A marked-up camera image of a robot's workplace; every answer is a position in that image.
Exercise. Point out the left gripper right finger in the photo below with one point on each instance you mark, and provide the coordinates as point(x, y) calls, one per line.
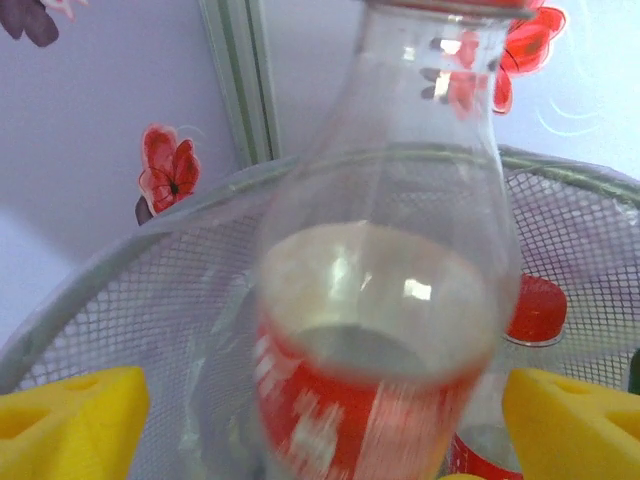
point(575, 430)

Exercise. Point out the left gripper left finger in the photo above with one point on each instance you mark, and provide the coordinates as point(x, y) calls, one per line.
point(65, 430)

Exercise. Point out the red-capped clear cola bottle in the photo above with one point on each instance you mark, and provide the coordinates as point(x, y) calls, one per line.
point(380, 300)
point(537, 312)

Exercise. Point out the grey mesh waste bin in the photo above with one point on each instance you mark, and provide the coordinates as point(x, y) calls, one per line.
point(150, 310)

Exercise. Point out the aluminium corner post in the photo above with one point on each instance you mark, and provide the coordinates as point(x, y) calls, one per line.
point(240, 75)

